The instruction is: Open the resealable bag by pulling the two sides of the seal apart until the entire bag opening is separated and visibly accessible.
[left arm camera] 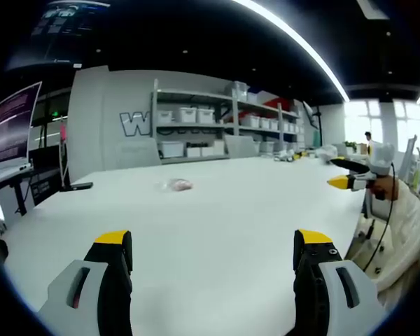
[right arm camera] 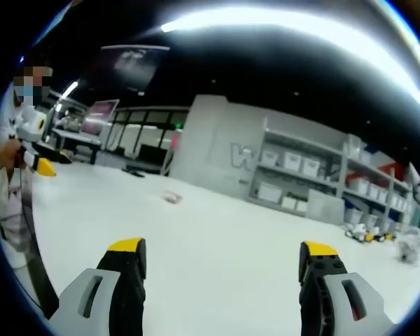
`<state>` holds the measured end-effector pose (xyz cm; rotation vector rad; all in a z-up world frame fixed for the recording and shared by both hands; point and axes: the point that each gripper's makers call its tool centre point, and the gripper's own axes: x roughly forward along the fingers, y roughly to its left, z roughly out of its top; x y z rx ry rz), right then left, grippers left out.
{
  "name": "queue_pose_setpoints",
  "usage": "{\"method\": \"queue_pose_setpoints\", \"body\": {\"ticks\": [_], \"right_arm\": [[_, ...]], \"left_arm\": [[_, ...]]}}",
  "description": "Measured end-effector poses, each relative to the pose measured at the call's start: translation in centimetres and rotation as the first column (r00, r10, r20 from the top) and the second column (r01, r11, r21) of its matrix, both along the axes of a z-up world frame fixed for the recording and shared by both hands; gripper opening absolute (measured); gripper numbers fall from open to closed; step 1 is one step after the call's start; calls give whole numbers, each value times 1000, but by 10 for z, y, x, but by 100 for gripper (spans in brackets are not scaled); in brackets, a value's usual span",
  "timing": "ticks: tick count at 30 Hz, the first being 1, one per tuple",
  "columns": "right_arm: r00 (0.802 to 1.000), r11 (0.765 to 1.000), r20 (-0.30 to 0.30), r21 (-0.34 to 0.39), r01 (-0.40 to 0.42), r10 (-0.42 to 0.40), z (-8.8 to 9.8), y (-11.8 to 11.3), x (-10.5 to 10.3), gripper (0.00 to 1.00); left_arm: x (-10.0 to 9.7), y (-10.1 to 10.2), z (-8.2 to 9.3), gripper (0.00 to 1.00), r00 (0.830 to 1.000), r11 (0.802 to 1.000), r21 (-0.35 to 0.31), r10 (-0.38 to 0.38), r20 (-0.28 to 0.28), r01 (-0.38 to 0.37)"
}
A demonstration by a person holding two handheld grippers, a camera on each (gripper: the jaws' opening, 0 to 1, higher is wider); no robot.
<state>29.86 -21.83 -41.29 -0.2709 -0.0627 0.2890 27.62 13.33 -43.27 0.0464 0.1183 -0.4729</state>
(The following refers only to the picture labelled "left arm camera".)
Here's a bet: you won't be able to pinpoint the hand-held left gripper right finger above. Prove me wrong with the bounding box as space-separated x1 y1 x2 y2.
293 229 386 336

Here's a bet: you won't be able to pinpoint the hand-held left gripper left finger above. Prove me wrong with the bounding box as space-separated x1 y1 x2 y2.
38 230 133 336

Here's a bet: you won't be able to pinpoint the clear resealable bag pink contents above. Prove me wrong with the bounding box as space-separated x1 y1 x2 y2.
155 177 195 194

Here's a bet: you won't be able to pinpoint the crumpled white plastic bag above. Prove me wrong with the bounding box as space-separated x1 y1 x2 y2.
315 145 338 163

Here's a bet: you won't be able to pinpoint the person's right hand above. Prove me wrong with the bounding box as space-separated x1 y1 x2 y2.
370 174 399 202

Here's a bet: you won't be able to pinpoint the person's white coat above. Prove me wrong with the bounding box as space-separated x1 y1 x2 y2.
346 209 393 281

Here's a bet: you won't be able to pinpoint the flat black device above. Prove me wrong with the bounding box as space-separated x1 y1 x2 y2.
60 181 94 193

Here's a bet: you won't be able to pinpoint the grey office chair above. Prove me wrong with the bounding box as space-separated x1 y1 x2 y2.
114 137 162 169
225 135 260 159

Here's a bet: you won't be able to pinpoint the grey metal shelving unit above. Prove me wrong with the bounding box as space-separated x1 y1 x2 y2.
149 78 306 165

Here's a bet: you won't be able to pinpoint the long ceiling light strip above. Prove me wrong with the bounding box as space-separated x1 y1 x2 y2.
230 0 349 103

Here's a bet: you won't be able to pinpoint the standing desk with black legs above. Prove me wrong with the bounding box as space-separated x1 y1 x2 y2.
0 164 36 216

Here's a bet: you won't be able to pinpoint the rows of white storage bins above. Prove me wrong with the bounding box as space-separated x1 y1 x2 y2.
156 80 304 158

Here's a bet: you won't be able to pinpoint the computer monitor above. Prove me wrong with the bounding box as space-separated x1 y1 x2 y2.
0 80 43 169

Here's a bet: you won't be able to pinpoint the ceiling-hung display screen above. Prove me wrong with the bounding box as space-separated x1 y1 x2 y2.
6 0 112 71

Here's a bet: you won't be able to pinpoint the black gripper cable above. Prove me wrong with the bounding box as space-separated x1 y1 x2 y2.
362 161 399 272

